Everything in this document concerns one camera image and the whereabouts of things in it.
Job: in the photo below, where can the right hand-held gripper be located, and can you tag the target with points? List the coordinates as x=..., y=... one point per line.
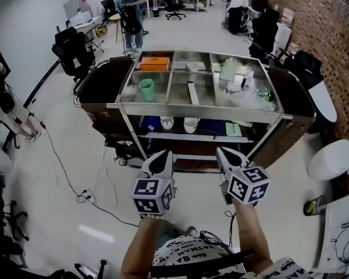
x=250, y=185

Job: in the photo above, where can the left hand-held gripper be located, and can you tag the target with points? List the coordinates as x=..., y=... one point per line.
x=146, y=190

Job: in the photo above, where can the clear plastic bags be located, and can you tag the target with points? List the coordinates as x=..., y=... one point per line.
x=250, y=103

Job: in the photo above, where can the stainless steel service cart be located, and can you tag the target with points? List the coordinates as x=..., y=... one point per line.
x=192, y=109

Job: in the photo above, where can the green foil packet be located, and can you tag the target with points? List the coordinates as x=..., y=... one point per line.
x=263, y=95

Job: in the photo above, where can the white round lid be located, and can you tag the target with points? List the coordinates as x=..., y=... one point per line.
x=234, y=87

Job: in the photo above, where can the green hexagonal cup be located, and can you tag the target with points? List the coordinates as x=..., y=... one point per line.
x=146, y=90

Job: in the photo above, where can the small white bottle box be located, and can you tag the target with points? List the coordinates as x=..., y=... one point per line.
x=247, y=78

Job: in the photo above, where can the pale paper bag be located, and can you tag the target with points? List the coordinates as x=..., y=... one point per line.
x=227, y=68

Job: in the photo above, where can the orange box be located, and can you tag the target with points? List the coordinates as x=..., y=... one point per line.
x=154, y=64

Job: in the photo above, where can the person's right forearm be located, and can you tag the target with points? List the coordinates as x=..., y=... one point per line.
x=250, y=237

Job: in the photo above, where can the person's left forearm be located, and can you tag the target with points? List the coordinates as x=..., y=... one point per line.
x=139, y=248

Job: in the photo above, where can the green paper sheet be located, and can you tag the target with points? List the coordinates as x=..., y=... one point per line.
x=233, y=129

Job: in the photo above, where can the blue packet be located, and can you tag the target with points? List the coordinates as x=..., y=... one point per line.
x=213, y=127
x=150, y=123

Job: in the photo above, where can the white bowl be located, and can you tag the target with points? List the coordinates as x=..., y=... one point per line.
x=191, y=125
x=166, y=123

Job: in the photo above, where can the grey shoe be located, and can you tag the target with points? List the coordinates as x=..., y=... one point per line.
x=192, y=231

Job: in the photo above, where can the white power strip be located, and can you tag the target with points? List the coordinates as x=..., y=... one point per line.
x=89, y=195

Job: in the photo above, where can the white patterned shirt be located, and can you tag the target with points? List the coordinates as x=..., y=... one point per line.
x=192, y=254

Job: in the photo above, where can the black mesh waste bin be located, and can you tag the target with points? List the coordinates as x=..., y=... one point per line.
x=314, y=206

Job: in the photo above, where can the white rounded stool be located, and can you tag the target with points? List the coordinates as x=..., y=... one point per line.
x=331, y=160
x=322, y=103

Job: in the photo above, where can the white side table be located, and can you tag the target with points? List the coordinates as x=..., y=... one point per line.
x=343, y=231

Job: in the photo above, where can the white floor appliance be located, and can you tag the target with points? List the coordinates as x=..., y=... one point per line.
x=283, y=39

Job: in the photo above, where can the yellow cardboard box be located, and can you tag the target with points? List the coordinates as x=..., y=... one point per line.
x=101, y=30

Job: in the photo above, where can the black chair base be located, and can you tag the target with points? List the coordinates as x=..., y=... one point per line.
x=16, y=219

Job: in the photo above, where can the white desk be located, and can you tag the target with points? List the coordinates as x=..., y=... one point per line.
x=87, y=29

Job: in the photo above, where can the round wooden side table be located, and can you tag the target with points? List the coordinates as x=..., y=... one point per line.
x=115, y=17

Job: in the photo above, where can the white cylinder bin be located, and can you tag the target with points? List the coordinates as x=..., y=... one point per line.
x=0, y=158

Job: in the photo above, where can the black computer monitor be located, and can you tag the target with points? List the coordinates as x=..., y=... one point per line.
x=259, y=3

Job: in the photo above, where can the white printer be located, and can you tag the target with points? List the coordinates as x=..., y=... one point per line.
x=80, y=18

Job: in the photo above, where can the grey whiteboard panel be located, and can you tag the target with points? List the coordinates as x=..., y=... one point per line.
x=72, y=7

